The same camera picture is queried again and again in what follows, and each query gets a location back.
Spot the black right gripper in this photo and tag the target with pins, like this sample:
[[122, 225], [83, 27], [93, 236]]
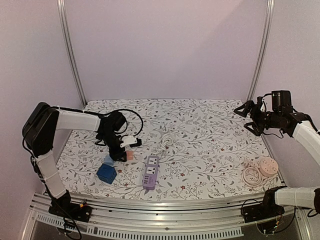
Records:
[[255, 117]]

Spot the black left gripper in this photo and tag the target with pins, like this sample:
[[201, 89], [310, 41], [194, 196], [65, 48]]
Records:
[[116, 155]]

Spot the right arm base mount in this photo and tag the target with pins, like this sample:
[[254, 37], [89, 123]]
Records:
[[261, 211]]

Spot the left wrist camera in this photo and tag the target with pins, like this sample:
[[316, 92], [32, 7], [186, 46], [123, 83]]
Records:
[[131, 141]]

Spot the floral table cloth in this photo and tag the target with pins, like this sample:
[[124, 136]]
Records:
[[201, 145]]

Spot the pink round power socket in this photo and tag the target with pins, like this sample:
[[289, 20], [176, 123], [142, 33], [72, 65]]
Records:
[[268, 167]]

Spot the dark blue cube socket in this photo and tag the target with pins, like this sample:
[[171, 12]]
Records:
[[106, 173]]

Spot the light blue plug adapter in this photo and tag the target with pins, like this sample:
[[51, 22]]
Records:
[[109, 161]]

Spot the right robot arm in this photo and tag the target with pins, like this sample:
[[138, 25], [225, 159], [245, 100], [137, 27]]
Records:
[[299, 126]]

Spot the aluminium frame post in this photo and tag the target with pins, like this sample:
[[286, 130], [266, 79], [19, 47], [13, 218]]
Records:
[[61, 7], [270, 4]]

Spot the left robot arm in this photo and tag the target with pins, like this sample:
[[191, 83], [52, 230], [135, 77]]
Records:
[[39, 133]]

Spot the aluminium front rail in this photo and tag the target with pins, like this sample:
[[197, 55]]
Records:
[[114, 218]]

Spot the purple power strip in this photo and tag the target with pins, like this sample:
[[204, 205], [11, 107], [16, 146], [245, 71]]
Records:
[[151, 172]]

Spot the right aluminium frame post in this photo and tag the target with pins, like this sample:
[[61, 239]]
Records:
[[270, 4]]

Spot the pink plug adapter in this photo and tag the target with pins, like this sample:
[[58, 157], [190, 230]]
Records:
[[129, 155]]

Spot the left aluminium frame post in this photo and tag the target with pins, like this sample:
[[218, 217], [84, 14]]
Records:
[[61, 7]]

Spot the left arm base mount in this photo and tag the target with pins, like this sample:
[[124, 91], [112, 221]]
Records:
[[71, 208]]

